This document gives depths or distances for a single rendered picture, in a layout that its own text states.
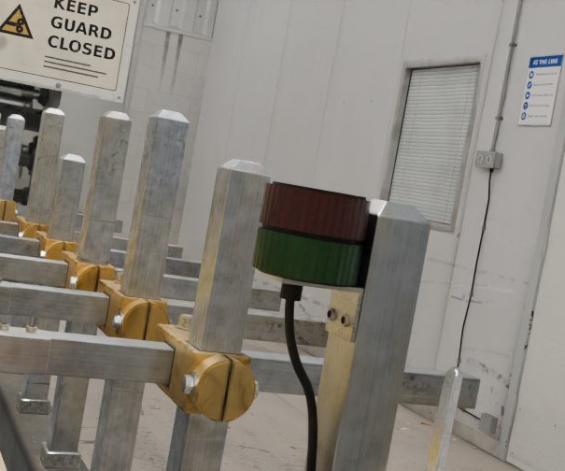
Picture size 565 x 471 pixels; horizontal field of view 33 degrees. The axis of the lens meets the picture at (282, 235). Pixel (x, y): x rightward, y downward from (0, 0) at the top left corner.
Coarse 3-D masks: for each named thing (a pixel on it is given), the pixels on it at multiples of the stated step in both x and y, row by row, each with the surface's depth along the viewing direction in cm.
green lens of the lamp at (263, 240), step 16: (256, 240) 53; (272, 240) 52; (288, 240) 51; (304, 240) 51; (320, 240) 51; (256, 256) 53; (272, 256) 51; (288, 256) 51; (304, 256) 51; (320, 256) 51; (336, 256) 51; (352, 256) 52; (272, 272) 51; (288, 272) 51; (304, 272) 51; (320, 272) 51; (336, 272) 51; (352, 272) 52
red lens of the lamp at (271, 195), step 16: (272, 192) 52; (288, 192) 51; (304, 192) 51; (272, 208) 52; (288, 208) 51; (304, 208) 51; (320, 208) 51; (336, 208) 51; (352, 208) 51; (368, 208) 52; (272, 224) 52; (288, 224) 51; (304, 224) 51; (320, 224) 51; (336, 224) 51; (352, 224) 51
